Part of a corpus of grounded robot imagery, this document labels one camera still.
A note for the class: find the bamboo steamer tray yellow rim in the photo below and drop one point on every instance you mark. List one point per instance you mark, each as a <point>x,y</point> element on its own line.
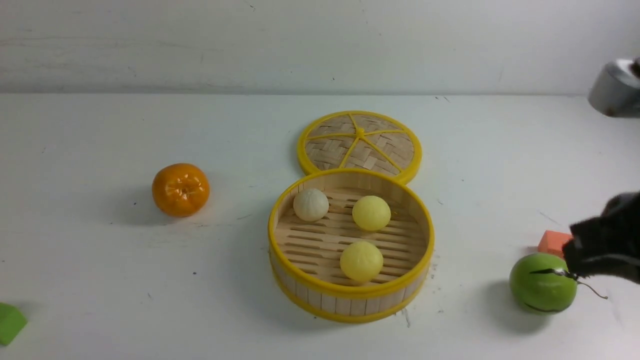
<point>304,256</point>

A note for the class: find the green toy watermelon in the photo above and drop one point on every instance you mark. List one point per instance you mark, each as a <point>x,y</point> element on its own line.
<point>541,283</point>

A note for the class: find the orange foam cube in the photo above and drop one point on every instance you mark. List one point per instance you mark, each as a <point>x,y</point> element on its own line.
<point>552,243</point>

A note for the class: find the white toy bun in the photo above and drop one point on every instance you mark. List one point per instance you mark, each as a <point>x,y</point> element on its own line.
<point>311,205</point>

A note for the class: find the woven bamboo steamer lid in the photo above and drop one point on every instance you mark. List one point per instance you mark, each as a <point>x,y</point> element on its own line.
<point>360,140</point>

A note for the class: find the yellow toy bun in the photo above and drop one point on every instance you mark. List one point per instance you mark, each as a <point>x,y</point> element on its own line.
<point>371,213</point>
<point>361,261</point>

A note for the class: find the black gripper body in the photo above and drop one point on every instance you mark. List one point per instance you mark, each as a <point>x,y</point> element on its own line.
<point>607,244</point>

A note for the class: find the orange toy tangerine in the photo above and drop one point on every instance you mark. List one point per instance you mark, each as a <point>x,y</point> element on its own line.
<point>180,190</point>

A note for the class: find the green foam block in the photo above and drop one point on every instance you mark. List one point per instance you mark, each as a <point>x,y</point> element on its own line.
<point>12,322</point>

